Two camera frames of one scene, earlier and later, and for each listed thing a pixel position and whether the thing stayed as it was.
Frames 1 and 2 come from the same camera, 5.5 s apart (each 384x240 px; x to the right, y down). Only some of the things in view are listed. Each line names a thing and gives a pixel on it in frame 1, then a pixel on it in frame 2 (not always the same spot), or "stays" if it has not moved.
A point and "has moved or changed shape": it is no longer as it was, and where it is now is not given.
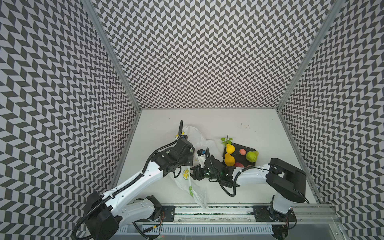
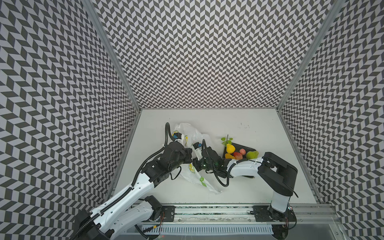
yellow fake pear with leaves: [230, 149] stays
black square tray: [239, 158] stays
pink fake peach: [242, 151] stays
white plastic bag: [196, 187] has moved or changed shape
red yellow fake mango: [238, 164] has moved or changed shape
